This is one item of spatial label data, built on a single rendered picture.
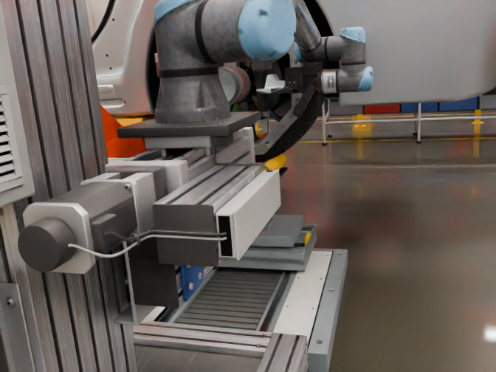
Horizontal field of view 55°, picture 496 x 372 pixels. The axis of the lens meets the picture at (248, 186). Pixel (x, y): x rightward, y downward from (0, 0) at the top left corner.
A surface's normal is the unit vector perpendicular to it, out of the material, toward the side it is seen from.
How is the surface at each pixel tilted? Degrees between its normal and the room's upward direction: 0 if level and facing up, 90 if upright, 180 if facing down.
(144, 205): 90
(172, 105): 73
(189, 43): 109
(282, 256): 90
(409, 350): 0
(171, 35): 90
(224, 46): 121
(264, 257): 90
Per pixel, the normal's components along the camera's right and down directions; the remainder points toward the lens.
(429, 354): -0.07, -0.97
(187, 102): -0.04, -0.06
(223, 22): -0.47, 0.14
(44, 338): 0.96, 0.00
